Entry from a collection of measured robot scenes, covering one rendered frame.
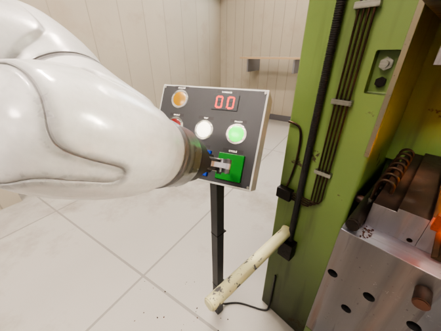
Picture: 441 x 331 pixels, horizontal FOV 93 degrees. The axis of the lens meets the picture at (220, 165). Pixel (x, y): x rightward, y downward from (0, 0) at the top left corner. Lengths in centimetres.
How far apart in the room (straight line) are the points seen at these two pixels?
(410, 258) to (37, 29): 69
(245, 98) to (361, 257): 49
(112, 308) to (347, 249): 131
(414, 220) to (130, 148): 57
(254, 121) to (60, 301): 153
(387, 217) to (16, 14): 68
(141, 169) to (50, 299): 163
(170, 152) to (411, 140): 95
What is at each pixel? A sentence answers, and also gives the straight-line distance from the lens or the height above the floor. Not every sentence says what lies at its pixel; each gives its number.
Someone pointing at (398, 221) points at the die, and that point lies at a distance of 62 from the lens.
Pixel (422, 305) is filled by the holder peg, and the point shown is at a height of 87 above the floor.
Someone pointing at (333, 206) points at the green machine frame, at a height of 83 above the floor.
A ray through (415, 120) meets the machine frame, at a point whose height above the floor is 108.
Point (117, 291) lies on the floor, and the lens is 163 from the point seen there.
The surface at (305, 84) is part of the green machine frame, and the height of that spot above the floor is 120.
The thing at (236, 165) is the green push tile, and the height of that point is 102.
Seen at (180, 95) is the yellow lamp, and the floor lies 117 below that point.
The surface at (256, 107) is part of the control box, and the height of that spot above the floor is 116.
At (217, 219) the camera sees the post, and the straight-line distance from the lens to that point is 87.
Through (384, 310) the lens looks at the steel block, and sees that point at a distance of 71.
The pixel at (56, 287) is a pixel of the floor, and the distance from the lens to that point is 183.
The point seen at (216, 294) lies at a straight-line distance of 75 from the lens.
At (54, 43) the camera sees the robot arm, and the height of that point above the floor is 130.
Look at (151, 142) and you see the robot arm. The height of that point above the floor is 122.
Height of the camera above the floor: 129
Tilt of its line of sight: 28 degrees down
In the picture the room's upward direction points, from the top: straight up
